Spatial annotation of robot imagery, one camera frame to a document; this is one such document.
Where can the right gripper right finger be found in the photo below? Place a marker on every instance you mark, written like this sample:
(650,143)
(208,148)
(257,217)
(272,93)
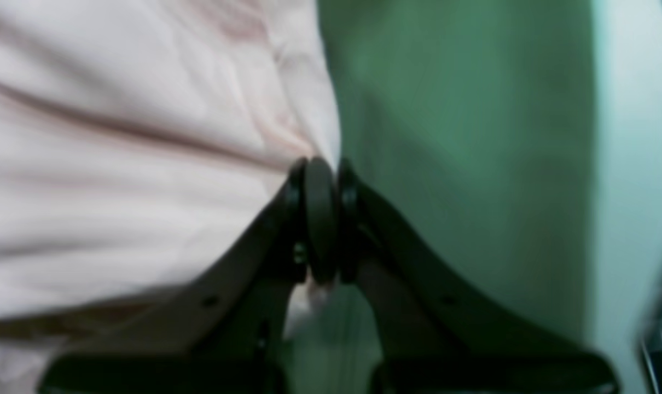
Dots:
(439,333)

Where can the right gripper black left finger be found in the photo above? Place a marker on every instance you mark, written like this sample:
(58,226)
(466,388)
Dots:
(222,332)

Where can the pink t-shirt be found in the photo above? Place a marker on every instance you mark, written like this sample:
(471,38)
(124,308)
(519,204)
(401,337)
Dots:
(138,139)

